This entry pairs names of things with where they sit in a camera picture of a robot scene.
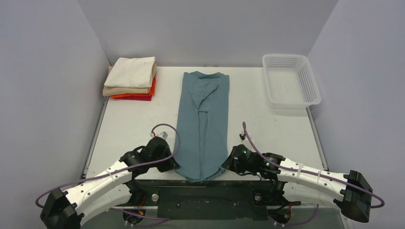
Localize teal blue t-shirt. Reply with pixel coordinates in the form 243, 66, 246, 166
174, 71, 230, 182

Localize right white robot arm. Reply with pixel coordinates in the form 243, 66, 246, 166
222, 145, 373, 223

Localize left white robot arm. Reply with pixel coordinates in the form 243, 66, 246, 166
40, 136, 179, 229

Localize folded magenta t-shirt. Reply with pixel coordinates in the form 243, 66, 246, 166
118, 96, 152, 101

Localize folded orange t-shirt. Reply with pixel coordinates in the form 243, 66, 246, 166
110, 77, 157, 101

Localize folded beige t-shirt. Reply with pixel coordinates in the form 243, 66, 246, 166
102, 64, 157, 96

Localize folded cream t-shirt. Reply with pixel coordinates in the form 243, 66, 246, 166
104, 57, 156, 88

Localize white plastic laundry basket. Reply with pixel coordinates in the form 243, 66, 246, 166
262, 54, 321, 109

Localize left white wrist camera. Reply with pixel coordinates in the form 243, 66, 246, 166
157, 131, 168, 140

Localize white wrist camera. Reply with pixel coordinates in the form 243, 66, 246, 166
157, 131, 168, 140
239, 134, 246, 141

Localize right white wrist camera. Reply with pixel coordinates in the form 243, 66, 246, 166
239, 134, 246, 141

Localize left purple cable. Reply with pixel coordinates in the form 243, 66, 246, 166
34, 123, 181, 209

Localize purple cable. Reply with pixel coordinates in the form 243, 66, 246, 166
242, 121, 385, 209
34, 123, 181, 209

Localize black metal base frame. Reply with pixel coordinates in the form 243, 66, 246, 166
69, 178, 350, 228

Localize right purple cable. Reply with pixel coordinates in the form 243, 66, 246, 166
242, 121, 385, 209

